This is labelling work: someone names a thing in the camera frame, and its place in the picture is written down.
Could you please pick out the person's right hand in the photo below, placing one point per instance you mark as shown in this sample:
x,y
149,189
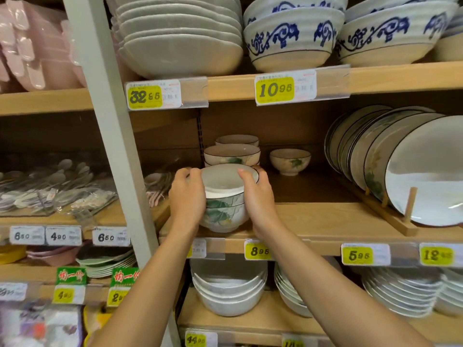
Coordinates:
x,y
260,205

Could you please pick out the person's left hand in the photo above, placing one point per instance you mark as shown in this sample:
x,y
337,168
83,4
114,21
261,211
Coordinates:
x,y
186,202

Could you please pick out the person's right forearm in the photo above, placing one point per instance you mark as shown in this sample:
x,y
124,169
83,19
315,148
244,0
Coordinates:
x,y
340,296

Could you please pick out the person's left forearm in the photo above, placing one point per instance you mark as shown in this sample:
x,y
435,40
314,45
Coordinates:
x,y
144,296

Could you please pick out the stack of large white bowls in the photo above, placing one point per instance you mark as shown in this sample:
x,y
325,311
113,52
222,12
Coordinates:
x,y
228,299

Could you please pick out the stack of large white dishes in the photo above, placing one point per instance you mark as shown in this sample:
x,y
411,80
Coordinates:
x,y
181,57

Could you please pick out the bundle of pink ceramic spoons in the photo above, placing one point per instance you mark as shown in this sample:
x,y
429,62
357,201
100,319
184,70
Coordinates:
x,y
157,184

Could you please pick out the yellow price tag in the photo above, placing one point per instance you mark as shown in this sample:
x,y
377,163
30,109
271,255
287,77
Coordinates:
x,y
144,97
293,343
357,255
274,90
257,251
436,255
199,248
195,340

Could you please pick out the white price tag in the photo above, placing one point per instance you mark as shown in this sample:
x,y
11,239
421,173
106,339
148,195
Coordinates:
x,y
27,235
110,237
63,235
12,292

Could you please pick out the stack of pale green plates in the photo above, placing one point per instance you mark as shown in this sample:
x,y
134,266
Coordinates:
x,y
105,263

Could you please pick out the green sign price tag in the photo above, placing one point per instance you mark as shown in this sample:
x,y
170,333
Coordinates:
x,y
117,297
63,295

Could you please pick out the blue patterned white bowl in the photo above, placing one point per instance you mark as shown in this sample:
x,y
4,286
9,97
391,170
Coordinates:
x,y
289,1
289,61
387,55
390,1

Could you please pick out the yellow bear divided plate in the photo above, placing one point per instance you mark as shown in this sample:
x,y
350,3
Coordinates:
x,y
96,319

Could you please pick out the wooden plate rack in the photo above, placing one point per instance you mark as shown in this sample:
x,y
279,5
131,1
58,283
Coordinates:
x,y
409,205

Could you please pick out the row of black-rimmed floral plates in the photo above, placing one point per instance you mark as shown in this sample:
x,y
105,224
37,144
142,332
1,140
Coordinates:
x,y
427,177

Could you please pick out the white divided kids plate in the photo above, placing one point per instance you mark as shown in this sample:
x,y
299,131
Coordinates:
x,y
39,328

